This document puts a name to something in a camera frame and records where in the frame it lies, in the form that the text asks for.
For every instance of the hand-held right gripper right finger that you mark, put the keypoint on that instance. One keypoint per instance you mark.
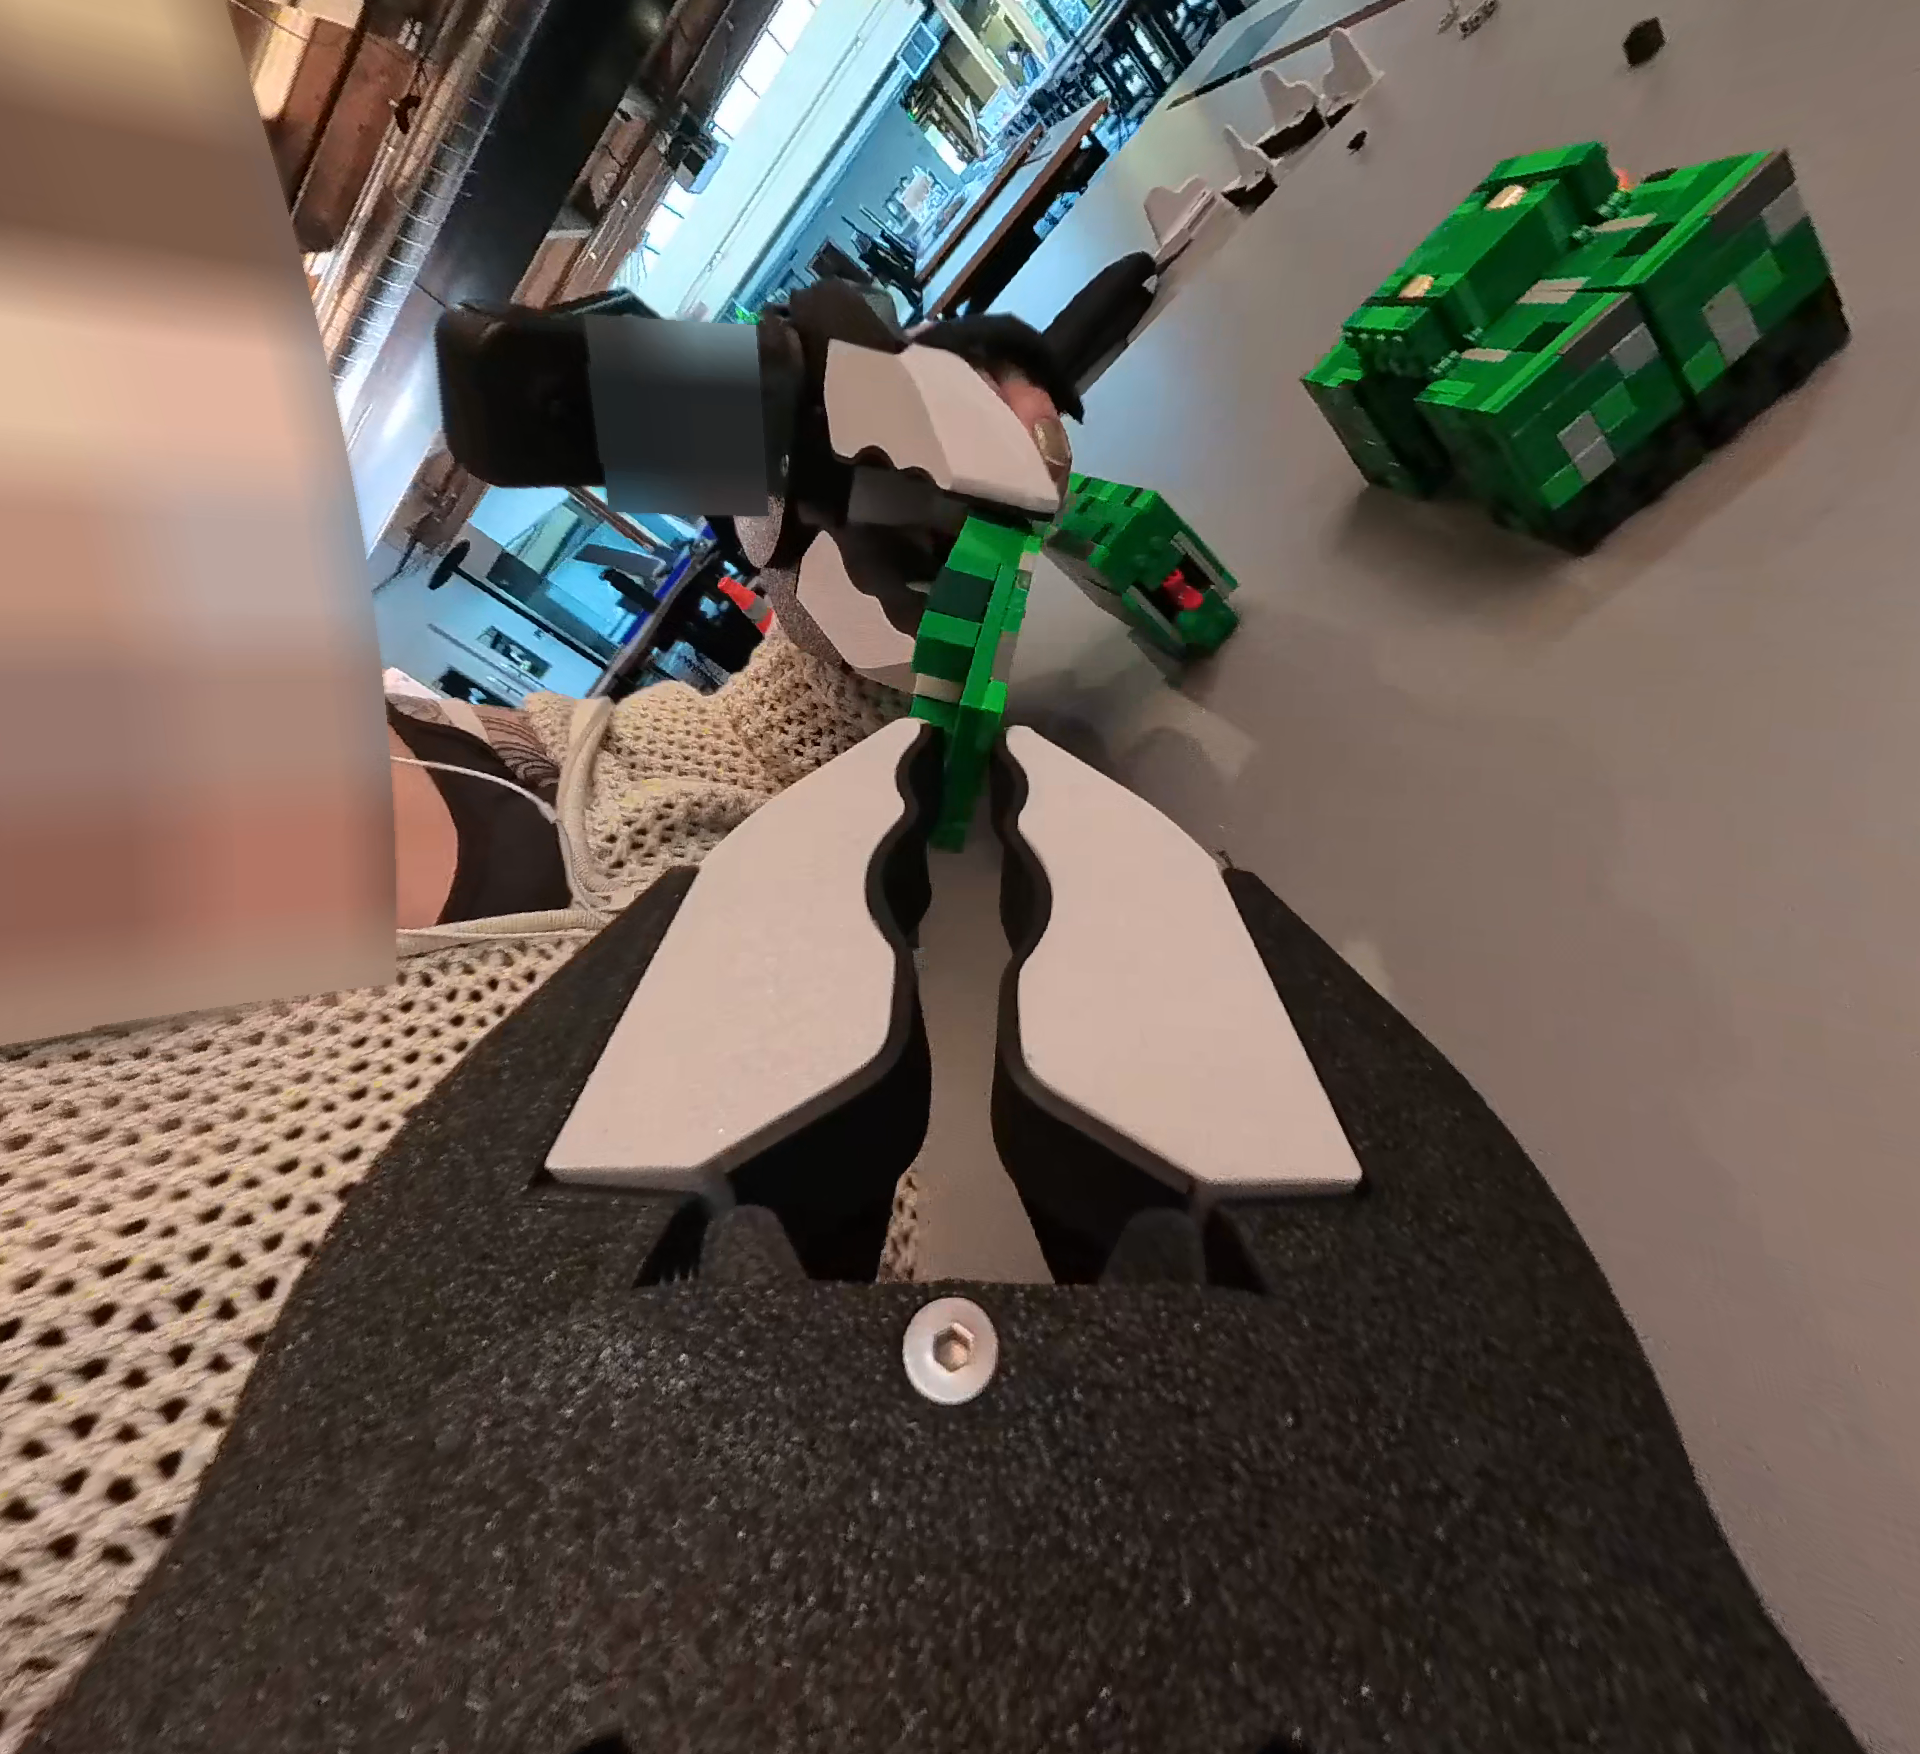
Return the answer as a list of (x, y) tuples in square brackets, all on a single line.
[(1170, 1034)]

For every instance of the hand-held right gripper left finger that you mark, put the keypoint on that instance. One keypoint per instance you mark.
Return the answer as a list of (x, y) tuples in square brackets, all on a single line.
[(736, 1005)]

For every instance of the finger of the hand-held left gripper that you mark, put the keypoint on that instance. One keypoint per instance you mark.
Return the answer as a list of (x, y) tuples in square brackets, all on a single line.
[(944, 420), (865, 621)]

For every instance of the hollow green lego head block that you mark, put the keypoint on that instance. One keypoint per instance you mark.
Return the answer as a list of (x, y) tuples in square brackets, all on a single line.
[(968, 673)]

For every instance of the green lego legs assembly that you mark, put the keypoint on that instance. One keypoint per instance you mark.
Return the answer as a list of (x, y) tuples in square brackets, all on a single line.
[(1577, 404)]

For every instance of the small dark green lego brick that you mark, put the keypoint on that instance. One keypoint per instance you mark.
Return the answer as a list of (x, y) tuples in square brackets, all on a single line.
[(1646, 40)]

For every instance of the orange traffic cone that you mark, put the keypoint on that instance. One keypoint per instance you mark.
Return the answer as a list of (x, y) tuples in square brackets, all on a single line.
[(744, 595)]

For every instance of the black floor lamp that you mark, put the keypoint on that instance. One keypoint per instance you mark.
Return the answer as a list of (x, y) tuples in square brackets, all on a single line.
[(450, 568)]

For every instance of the black zip pouch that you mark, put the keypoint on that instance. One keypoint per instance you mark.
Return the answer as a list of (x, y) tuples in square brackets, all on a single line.
[(1104, 306)]

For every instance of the ceiling projector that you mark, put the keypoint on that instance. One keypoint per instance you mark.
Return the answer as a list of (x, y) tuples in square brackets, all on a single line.
[(683, 149)]

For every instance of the black undershirt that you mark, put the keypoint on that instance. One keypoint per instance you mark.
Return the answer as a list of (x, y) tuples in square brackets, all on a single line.
[(481, 854)]

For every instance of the white fin-shaped part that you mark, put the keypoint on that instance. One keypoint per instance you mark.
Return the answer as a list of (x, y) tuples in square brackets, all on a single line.
[(1246, 172), (1184, 210), (1351, 70), (1289, 112)]

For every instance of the row of office desks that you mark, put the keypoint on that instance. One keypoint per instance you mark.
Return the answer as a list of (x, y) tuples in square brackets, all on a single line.
[(1049, 28)]

